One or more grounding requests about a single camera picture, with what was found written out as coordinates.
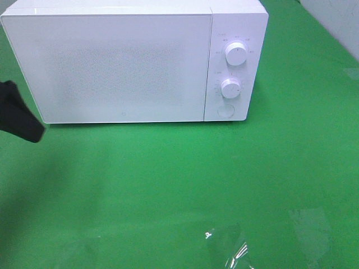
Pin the white microwave knob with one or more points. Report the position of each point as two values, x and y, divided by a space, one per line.
235 53
230 88

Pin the white microwave oven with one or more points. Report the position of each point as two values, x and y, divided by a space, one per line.
244 21

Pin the round white door button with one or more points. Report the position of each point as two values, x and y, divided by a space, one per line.
226 111

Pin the white microwave door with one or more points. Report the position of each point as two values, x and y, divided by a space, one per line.
107 69

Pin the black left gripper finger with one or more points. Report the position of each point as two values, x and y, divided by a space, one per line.
16 117

